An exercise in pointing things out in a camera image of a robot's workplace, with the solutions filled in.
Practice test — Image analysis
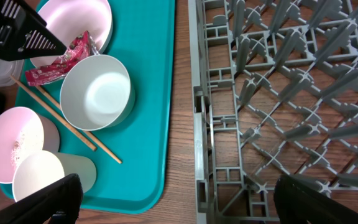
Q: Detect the large pink plate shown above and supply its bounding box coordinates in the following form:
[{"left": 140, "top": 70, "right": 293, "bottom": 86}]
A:
[{"left": 38, "top": 0, "right": 113, "bottom": 53}]

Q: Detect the wooden chopstick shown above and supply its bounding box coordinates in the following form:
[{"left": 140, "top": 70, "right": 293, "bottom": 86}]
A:
[
  {"left": 10, "top": 75, "right": 97, "bottom": 151},
  {"left": 36, "top": 86, "right": 122, "bottom": 164}
]

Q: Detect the wooden chopstick upper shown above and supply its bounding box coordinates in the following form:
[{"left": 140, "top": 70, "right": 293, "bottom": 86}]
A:
[{"left": 36, "top": 86, "right": 122, "bottom": 164}]

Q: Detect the teal plastic tray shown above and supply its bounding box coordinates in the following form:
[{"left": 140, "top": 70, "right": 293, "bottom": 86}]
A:
[{"left": 0, "top": 0, "right": 177, "bottom": 215}]

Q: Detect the grey-green bowl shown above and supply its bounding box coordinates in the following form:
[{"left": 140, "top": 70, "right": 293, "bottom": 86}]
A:
[{"left": 60, "top": 55, "right": 135, "bottom": 131}]

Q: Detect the grey dishwasher rack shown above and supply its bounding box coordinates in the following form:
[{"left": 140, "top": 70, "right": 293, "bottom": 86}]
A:
[{"left": 188, "top": 0, "right": 358, "bottom": 223}]

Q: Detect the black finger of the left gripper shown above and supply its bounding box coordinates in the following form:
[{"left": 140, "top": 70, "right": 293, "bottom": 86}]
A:
[{"left": 0, "top": 0, "right": 67, "bottom": 61}]

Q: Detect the white cup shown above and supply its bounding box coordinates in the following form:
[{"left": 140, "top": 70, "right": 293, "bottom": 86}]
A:
[{"left": 12, "top": 151, "right": 97, "bottom": 202}]

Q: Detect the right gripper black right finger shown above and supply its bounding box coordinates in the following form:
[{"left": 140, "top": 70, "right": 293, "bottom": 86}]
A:
[{"left": 273, "top": 175, "right": 358, "bottom": 224}]

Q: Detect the red snack wrapper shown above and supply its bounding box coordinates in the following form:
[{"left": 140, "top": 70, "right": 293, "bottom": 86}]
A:
[{"left": 24, "top": 31, "right": 99, "bottom": 86}]

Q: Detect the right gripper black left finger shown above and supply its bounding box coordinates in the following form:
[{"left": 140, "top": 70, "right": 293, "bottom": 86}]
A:
[{"left": 0, "top": 174, "right": 83, "bottom": 224}]

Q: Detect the pink bowl with rice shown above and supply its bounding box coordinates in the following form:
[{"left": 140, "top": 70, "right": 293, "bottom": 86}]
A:
[{"left": 0, "top": 106, "right": 60, "bottom": 184}]

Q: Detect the wooden chopstick lower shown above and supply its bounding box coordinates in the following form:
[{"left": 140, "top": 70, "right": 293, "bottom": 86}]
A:
[{"left": 10, "top": 75, "right": 97, "bottom": 151}]

